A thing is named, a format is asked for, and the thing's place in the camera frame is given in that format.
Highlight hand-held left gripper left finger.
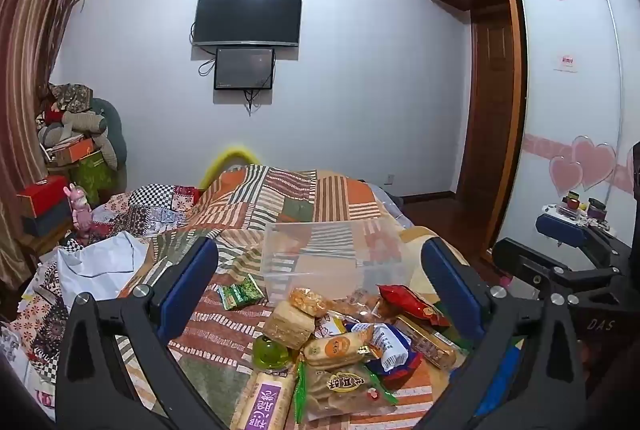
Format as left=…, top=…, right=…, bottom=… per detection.
left=55, top=237, right=228, bottom=430

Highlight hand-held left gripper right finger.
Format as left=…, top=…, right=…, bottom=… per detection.
left=421, top=237, right=586, bottom=430

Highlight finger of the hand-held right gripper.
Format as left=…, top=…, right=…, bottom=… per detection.
left=492, top=237, right=621, bottom=306
left=536, top=213, right=631, bottom=261

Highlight red snack packet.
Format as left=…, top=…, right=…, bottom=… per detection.
left=377, top=284, right=451, bottom=328

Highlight small green snack packet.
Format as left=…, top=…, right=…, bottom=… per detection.
left=217, top=275, right=265, bottom=311

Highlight blue white snack packet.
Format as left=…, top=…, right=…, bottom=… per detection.
left=350, top=320, right=426, bottom=376

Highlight green jelly cup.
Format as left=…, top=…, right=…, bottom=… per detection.
left=252, top=334, right=292, bottom=372

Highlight clear plastic container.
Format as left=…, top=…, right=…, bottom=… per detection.
left=260, top=220, right=426, bottom=303

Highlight orange round label bread packet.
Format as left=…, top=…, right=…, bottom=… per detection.
left=302, top=330, right=383, bottom=371

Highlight green edged brown biscuit packet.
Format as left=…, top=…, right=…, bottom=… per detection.
left=292, top=360, right=398, bottom=426

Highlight long brown biscuit packet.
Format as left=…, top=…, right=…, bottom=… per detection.
left=395, top=315, right=458, bottom=371

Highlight checkered patchwork quilt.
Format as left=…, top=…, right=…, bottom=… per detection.
left=92, top=183, right=203, bottom=238

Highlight grey bed sheet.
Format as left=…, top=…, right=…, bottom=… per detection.
left=372, top=187, right=416, bottom=231

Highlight clear bread packet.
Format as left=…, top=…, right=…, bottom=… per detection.
left=327, top=287, right=396, bottom=326

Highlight white cloth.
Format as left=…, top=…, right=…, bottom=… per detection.
left=56, top=230, right=151, bottom=302

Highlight tan cake packet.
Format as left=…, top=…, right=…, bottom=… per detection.
left=262, top=300, right=316, bottom=365

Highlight white sliding wardrobe door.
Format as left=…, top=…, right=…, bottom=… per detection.
left=492, top=0, right=640, bottom=266

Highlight orange fried snack packet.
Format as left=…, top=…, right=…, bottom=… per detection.
left=289, top=287, right=331, bottom=318

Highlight pink plush toy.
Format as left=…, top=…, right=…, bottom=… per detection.
left=64, top=183, right=95, bottom=242

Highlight wooden door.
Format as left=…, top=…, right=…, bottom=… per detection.
left=456, top=0, right=527, bottom=236

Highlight purple label cracker packet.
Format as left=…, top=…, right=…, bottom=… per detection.
left=230, top=367, right=301, bottom=430

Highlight striped patchwork blanket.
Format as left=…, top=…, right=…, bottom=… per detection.
left=115, top=165, right=481, bottom=430

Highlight dark grey box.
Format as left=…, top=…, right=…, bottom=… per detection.
left=22, top=200, right=72, bottom=237

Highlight floral cloth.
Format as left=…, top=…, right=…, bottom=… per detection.
left=0, top=255, right=73, bottom=413

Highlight red box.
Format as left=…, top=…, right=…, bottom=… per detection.
left=16, top=175, right=70, bottom=217

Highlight orange box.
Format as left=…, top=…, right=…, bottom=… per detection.
left=51, top=137, right=97, bottom=166

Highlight grey striped plush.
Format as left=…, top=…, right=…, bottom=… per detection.
left=40, top=109, right=110, bottom=146

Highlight small black monitor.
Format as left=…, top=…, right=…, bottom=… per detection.
left=213, top=48, right=276, bottom=92

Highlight patterned brown cloth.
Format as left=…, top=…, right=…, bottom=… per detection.
left=48, top=83, right=95, bottom=112

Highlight striped brown curtain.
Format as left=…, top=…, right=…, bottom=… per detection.
left=0, top=0, right=97, bottom=283

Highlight large black television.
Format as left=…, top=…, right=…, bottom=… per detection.
left=192, top=0, right=303, bottom=48

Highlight yellow curved bed rail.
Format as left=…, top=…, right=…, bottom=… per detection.
left=199, top=145, right=261, bottom=188

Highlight black monitor cable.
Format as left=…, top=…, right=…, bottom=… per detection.
left=243, top=89, right=263, bottom=117

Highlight black television cable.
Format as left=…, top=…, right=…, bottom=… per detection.
left=189, top=23, right=217, bottom=78

